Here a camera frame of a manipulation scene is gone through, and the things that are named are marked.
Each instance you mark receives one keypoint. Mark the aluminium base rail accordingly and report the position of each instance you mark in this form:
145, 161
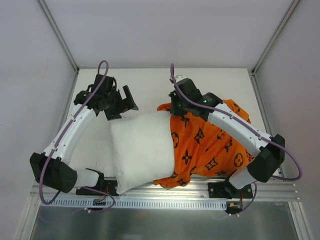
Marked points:
201, 188

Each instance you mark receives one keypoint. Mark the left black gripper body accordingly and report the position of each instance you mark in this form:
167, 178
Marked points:
121, 106

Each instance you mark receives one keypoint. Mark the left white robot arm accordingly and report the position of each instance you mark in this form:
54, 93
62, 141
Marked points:
51, 167

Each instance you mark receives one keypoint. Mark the white slotted cable duct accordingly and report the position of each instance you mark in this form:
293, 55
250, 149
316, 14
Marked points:
164, 204

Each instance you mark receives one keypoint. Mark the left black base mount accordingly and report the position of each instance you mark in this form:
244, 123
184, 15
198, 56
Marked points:
106, 186

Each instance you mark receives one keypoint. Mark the orange patterned pillowcase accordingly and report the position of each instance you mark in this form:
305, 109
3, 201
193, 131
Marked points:
201, 148

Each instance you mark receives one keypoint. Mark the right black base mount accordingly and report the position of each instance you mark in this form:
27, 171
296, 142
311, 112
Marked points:
225, 190

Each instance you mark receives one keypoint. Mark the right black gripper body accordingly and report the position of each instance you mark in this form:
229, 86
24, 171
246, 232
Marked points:
175, 106

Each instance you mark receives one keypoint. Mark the white pillow insert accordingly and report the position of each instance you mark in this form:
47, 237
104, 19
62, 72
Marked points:
143, 149

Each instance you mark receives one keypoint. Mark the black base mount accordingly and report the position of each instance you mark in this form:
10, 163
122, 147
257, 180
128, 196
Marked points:
225, 190
106, 186

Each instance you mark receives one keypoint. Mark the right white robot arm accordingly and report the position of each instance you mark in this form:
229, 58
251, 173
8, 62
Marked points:
267, 151

